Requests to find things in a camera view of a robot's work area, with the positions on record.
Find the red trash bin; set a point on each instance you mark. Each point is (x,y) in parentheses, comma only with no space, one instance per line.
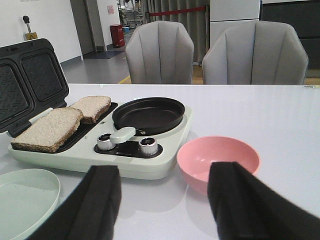
(117,35)

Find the red barrier belt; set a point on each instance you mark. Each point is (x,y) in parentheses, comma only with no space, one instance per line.
(176,12)

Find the right silver control knob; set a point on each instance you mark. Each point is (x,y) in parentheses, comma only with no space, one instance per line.
(148,146)

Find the left grey upholstered chair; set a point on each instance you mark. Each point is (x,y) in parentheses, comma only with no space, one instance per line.
(160,52)

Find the black round frying pan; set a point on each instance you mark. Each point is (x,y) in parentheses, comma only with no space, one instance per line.
(149,116)

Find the white refrigerator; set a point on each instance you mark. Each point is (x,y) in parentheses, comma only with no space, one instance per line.
(227,13)

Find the grey upholstered chair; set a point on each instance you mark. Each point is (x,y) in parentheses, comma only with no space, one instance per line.
(256,53)
(160,52)

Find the pink plastic bowl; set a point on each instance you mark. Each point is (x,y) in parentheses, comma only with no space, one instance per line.
(195,157)

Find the silver control knob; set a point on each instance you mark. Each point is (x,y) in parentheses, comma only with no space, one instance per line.
(148,146)
(104,143)

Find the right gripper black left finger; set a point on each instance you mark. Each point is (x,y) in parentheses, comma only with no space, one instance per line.
(91,210)

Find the light green plastic plate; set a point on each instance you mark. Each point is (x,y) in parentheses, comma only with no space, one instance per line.
(27,198)

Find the right grey upholstered chair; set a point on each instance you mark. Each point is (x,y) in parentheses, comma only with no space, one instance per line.
(256,53)

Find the green breakfast maker base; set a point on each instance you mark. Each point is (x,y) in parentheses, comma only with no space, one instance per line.
(128,156)

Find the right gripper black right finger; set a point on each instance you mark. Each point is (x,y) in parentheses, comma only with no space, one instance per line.
(244,208)

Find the green breakfast maker lid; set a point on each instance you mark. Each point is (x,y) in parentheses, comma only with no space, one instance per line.
(31,81)

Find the left silver control knob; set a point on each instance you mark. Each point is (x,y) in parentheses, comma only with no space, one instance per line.
(104,143)

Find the bread slice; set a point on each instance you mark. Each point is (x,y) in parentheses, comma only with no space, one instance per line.
(92,107)
(49,132)

